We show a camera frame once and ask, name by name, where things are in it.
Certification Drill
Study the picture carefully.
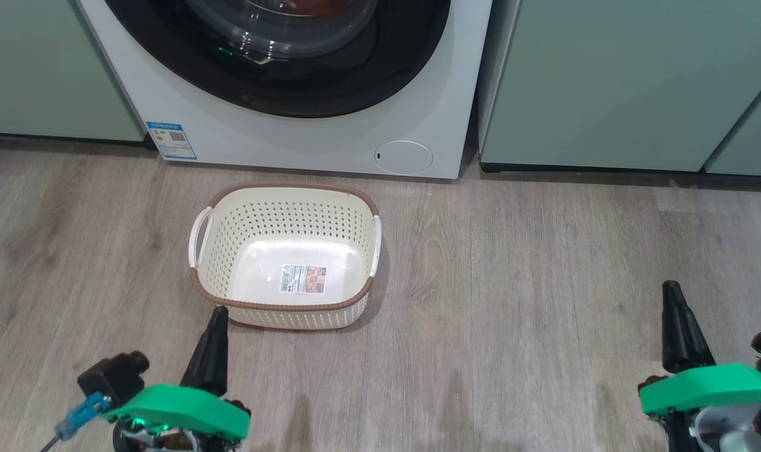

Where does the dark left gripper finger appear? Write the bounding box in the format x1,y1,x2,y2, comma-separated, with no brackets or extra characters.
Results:
180,306,222,395
205,306,231,398

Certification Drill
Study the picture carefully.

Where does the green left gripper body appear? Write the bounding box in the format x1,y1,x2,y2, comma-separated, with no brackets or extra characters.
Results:
104,384,251,452

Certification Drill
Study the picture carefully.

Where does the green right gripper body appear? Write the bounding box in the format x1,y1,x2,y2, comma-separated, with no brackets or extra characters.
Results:
639,362,761,416

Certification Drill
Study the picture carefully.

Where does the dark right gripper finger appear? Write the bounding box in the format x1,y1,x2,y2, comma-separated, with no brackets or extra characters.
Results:
671,281,716,373
661,281,689,375

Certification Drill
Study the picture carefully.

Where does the black glass washing machine door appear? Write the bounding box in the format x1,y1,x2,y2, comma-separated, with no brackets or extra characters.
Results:
104,0,451,119

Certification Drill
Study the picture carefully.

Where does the printed basket label sticker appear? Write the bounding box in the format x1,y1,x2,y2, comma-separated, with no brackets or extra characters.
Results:
279,264,327,294

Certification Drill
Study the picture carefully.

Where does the cream perforated laundry basket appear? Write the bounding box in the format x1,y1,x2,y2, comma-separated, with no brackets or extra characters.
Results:
188,183,382,331

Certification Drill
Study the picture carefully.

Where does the white front-load washing machine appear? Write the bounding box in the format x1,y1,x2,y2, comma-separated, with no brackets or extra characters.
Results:
76,0,494,181

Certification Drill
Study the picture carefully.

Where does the pale green cabinet front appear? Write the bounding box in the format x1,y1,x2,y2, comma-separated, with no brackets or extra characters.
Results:
479,0,761,173
704,69,761,178
0,0,146,144

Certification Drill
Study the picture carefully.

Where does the blue energy label sticker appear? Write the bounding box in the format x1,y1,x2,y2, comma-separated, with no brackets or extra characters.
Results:
146,121,198,161

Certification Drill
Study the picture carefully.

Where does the round white filter cover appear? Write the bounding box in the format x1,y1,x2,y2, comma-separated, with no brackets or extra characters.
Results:
374,140,433,176

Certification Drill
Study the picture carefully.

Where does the blue plug left camera cable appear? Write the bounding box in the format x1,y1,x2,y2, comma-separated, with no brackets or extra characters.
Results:
40,392,112,452

